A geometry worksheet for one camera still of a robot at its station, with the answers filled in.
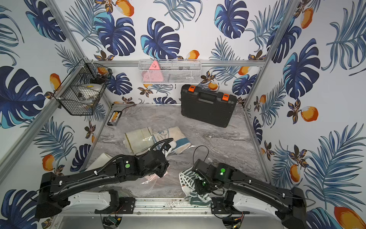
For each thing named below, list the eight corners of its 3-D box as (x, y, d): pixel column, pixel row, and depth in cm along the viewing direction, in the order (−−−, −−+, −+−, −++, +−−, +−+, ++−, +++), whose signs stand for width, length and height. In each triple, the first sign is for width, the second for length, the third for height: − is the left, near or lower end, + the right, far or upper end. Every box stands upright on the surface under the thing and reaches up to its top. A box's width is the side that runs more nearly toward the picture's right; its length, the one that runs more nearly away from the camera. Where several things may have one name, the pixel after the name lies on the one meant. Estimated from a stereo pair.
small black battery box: (108, 125, 111) (107, 123, 109) (114, 112, 119) (113, 110, 118) (116, 125, 110) (115, 124, 109) (122, 112, 119) (121, 110, 117)
